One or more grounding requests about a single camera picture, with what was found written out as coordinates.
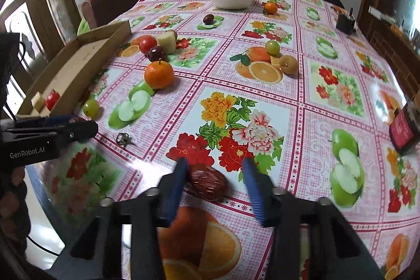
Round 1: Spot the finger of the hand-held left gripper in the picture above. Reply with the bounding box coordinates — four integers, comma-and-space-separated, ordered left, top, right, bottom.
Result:
54, 120, 99, 149
13, 115, 77, 130

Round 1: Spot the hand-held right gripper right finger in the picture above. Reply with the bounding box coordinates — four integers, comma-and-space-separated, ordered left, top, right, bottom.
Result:
242, 157, 384, 280

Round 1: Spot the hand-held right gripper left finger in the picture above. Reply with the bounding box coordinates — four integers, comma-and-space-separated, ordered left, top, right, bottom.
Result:
70, 157, 190, 280

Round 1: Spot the shallow cardboard box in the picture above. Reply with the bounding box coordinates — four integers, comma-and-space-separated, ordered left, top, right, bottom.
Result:
16, 20, 132, 118

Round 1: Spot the large orange with leaf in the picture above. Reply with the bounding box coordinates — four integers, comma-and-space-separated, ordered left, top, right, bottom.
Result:
144, 59, 175, 89

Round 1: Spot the pale beige fruit piece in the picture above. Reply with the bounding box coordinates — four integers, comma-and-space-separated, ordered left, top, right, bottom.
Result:
156, 30, 178, 55

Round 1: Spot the person's left hand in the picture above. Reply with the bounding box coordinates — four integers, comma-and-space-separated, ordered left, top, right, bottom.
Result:
0, 166, 31, 255

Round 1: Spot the red tomato with green stem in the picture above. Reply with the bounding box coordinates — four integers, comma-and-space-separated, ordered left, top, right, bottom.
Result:
45, 90, 61, 110

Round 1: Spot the beige block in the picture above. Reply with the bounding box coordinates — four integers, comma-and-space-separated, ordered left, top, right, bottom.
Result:
30, 93, 45, 113

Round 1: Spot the bunch of keys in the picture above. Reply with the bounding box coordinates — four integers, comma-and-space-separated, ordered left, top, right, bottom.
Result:
113, 132, 137, 147

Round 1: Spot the green cushion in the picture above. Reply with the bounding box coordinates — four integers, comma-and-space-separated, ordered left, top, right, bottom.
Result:
77, 19, 91, 36

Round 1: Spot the floral fruit print tablecloth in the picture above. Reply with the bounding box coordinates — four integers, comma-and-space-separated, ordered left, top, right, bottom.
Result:
26, 0, 420, 280

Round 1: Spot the brown pear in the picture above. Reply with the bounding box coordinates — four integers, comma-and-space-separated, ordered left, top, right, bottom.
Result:
278, 54, 300, 75

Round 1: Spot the brown armchair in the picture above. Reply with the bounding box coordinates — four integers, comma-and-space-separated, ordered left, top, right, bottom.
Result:
81, 0, 161, 29

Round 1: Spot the dark red box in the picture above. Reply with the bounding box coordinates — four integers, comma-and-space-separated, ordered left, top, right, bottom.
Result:
389, 99, 420, 156

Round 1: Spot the black device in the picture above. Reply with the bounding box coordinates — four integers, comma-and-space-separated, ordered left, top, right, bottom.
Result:
335, 8, 358, 36

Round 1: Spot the wooden cabinet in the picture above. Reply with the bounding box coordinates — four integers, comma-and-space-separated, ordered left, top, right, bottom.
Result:
357, 0, 420, 97

